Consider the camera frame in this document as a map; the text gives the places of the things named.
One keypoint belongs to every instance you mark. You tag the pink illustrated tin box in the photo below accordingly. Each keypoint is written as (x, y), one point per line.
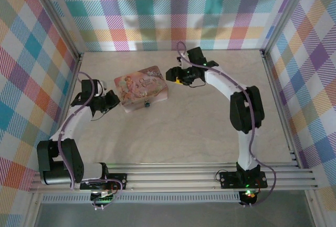
(139, 87)

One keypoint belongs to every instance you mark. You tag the small blue padlock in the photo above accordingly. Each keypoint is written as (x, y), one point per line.
(146, 104)

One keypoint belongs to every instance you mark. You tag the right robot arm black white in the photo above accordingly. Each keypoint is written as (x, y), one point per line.
(246, 111)

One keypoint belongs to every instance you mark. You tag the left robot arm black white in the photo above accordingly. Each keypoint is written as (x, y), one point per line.
(76, 122)

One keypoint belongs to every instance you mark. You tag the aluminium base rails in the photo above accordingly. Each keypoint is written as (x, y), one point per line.
(170, 178)

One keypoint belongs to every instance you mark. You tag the grey aluminium front strut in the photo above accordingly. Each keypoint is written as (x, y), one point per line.
(32, 211)
(314, 208)

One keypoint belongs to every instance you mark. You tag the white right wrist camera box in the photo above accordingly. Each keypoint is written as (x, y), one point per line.
(184, 65)

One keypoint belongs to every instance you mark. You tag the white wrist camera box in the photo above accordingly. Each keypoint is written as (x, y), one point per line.
(184, 65)
(100, 86)

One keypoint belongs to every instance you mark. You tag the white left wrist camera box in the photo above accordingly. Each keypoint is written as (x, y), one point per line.
(100, 86)

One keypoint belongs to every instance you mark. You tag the aluminium side rail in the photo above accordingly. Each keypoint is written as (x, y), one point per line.
(72, 83)
(282, 111)

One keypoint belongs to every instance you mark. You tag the aluminium corner post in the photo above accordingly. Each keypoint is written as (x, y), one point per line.
(286, 14)
(58, 14)

